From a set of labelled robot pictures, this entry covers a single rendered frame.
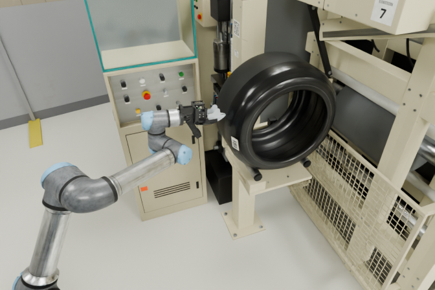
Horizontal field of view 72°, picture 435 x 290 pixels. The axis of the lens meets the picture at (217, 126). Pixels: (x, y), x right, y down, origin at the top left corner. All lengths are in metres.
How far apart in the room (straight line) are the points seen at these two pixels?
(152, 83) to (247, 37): 0.68
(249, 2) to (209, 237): 1.66
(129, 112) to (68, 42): 2.10
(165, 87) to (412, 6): 1.34
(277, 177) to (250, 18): 0.83
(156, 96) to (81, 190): 1.05
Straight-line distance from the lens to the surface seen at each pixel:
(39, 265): 1.26
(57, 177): 1.10
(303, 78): 1.31
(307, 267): 2.33
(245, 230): 2.42
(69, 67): 4.03
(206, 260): 2.30
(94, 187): 1.02
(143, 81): 1.87
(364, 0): 1.23
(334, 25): 1.57
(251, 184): 1.54
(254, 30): 1.54
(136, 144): 2.05
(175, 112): 1.25
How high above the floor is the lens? 1.95
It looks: 34 degrees down
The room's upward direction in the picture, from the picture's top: 2 degrees counter-clockwise
